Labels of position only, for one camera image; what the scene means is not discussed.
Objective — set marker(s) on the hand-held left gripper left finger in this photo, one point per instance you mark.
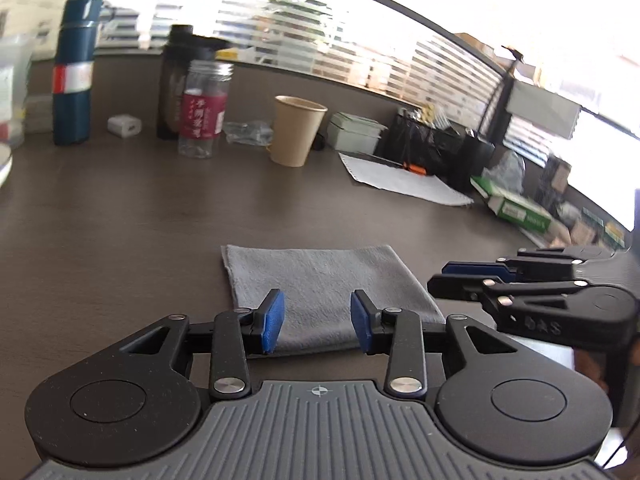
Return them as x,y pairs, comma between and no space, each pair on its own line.
273,321

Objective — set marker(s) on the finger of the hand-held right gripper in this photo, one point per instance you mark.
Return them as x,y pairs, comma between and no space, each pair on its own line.
475,270
460,286

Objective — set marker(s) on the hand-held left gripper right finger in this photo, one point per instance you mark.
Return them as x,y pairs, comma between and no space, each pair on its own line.
361,321

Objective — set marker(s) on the grey towel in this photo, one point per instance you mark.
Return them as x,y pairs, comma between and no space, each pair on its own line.
320,275

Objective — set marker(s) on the person's right hand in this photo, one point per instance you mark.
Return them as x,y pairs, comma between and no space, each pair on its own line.
591,366

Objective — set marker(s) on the green and white carton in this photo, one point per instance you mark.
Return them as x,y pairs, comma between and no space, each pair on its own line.
515,207

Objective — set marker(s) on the grey plastic bag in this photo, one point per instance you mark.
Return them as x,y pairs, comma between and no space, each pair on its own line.
507,170

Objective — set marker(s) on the black box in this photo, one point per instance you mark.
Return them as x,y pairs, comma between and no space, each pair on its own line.
472,160

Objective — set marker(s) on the white perforated paper sheet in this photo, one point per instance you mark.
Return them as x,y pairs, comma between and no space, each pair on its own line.
400,182

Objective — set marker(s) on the black mesh desk organizer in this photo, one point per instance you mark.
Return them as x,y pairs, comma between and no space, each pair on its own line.
425,142

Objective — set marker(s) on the grey rectangular panel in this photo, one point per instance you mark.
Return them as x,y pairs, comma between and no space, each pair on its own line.
542,110

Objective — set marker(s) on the black stand pole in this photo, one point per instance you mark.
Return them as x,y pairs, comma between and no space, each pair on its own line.
497,95

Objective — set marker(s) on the pale green box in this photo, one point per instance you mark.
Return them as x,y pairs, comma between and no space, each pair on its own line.
355,132

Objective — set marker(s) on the crumpled clear plastic wrapper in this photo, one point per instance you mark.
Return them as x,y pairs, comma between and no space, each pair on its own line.
247,133

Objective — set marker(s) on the beige paper cup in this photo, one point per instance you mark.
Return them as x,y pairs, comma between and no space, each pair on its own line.
295,132

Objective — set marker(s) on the clear bottle with red label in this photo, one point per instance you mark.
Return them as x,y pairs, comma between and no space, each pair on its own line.
202,120

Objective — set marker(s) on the white charger plug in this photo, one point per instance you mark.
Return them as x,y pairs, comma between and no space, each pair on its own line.
124,125

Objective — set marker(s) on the black shaker bottle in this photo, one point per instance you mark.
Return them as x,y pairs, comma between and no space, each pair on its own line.
172,85

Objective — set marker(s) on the dark blue thermos bottle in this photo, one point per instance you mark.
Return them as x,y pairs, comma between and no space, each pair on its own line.
75,85

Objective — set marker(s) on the white bowl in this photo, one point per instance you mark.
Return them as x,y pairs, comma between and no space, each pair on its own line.
4,165

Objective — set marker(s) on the clear plastic bag with logo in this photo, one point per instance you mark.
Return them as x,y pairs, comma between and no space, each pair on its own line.
12,90

